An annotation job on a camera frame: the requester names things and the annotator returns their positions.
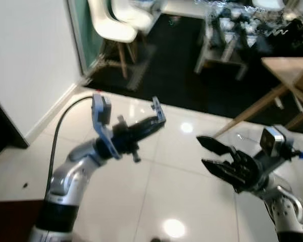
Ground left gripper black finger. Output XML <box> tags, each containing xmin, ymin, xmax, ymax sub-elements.
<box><xmin>133</xmin><ymin>127</ymin><xmax>161</xmax><ymax>147</ymax></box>
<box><xmin>130</xmin><ymin>117</ymin><xmax>165</xmax><ymax>134</ymax></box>

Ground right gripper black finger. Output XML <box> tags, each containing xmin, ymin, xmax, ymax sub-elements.
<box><xmin>196</xmin><ymin>135</ymin><xmax>239</xmax><ymax>158</ymax></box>
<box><xmin>201</xmin><ymin>159</ymin><xmax>245</xmax><ymax>193</ymax></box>

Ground grey plastic piece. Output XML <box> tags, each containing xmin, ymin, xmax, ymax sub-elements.
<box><xmin>151</xmin><ymin>96</ymin><xmax>167</xmax><ymax>124</ymax></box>

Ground grey metal cart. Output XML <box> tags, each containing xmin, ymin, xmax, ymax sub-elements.
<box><xmin>194</xmin><ymin>3</ymin><xmax>261</xmax><ymax>81</ymax></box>

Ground light wooden table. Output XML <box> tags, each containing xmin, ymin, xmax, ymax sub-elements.
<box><xmin>212</xmin><ymin>56</ymin><xmax>303</xmax><ymax>138</ymax></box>

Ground white chair wooden legs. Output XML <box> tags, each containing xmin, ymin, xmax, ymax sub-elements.
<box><xmin>252</xmin><ymin>0</ymin><xmax>288</xmax><ymax>12</ymax></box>
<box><xmin>111</xmin><ymin>0</ymin><xmax>156</xmax><ymax>48</ymax></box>
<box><xmin>87</xmin><ymin>0</ymin><xmax>140</xmax><ymax>80</ymax></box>

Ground dark green door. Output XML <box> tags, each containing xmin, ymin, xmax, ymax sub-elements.
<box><xmin>67</xmin><ymin>0</ymin><xmax>108</xmax><ymax>76</ymax></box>

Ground black cabinet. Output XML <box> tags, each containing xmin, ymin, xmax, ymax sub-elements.
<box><xmin>0</xmin><ymin>90</ymin><xmax>30</xmax><ymax>163</ymax></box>

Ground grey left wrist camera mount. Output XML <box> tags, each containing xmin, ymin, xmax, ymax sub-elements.
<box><xmin>91</xmin><ymin>93</ymin><xmax>123</xmax><ymax>161</ymax></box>

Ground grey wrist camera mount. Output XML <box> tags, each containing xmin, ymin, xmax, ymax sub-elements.
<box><xmin>91</xmin><ymin>93</ymin><xmax>123</xmax><ymax>161</ymax></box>
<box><xmin>260</xmin><ymin>126</ymin><xmax>296</xmax><ymax>163</ymax></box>

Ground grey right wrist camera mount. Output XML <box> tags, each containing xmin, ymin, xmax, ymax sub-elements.
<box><xmin>260</xmin><ymin>126</ymin><xmax>296</xmax><ymax>163</ymax></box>

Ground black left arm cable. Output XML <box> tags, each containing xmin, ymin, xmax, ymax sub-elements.
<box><xmin>44</xmin><ymin>96</ymin><xmax>94</xmax><ymax>200</ymax></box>

